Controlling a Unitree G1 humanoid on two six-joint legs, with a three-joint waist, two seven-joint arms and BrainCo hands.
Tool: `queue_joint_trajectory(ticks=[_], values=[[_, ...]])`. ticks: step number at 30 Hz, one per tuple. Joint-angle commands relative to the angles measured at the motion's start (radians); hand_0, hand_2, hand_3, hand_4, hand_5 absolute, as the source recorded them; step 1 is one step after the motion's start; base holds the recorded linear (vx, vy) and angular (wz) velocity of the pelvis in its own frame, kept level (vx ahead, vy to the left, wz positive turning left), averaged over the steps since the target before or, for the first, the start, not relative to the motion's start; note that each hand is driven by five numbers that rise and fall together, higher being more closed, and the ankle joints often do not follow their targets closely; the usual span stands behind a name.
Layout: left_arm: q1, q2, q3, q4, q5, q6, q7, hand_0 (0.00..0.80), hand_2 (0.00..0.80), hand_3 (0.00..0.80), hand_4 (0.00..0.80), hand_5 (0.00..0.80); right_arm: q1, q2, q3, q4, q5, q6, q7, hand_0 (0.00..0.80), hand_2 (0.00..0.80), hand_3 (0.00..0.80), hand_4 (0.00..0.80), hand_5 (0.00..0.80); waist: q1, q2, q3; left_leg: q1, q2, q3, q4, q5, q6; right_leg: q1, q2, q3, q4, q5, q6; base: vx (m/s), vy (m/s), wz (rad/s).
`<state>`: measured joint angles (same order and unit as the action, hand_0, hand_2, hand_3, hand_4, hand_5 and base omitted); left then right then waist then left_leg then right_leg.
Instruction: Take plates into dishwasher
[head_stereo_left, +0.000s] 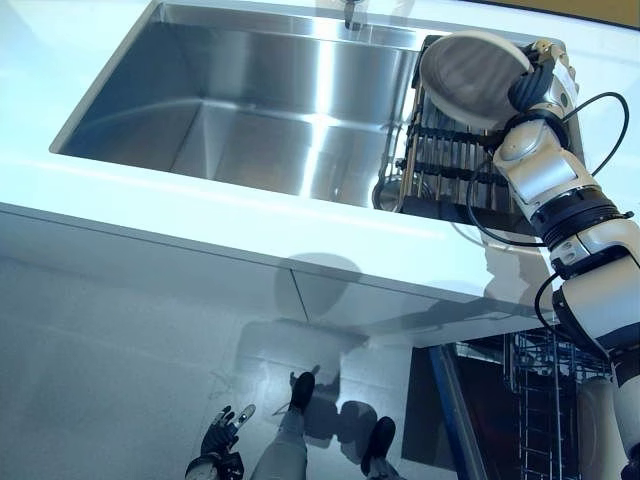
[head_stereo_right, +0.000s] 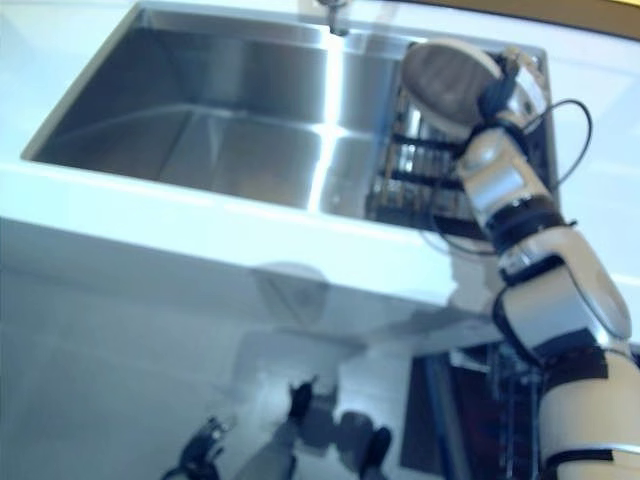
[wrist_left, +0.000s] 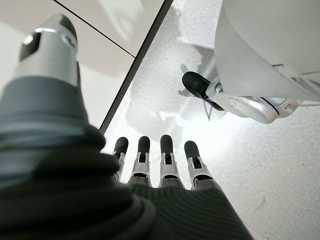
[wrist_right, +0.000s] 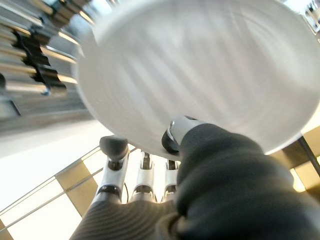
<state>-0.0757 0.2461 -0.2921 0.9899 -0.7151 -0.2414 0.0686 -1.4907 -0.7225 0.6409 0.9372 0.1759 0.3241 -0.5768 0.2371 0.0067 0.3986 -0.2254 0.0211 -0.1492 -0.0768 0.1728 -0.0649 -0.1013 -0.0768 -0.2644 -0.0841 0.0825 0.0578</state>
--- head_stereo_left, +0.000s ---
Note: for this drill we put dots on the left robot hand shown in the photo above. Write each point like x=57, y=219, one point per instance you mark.
x=220, y=437

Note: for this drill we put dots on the white ceramic plate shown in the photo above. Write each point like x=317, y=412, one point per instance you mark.
x=470, y=75

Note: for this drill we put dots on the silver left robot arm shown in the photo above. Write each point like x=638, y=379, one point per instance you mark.
x=210, y=467

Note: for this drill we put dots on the black robot left foot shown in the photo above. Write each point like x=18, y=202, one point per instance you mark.
x=302, y=392

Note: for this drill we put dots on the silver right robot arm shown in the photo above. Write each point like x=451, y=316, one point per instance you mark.
x=540, y=170

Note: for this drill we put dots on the white cabinet door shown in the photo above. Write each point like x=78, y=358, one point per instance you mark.
x=150, y=280
x=400, y=310

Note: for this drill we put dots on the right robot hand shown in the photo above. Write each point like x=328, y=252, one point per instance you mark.
x=535, y=90

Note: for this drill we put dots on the stainless steel sink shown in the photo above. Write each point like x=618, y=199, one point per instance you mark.
x=250, y=100

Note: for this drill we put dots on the chrome kitchen faucet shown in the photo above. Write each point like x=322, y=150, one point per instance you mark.
x=352, y=15

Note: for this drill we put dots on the robot left leg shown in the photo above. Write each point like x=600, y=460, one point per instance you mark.
x=280, y=450

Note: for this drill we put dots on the open dishwasher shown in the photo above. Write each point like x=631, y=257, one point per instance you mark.
x=435, y=400

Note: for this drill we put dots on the black dish drying rack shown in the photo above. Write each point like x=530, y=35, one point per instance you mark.
x=450, y=150

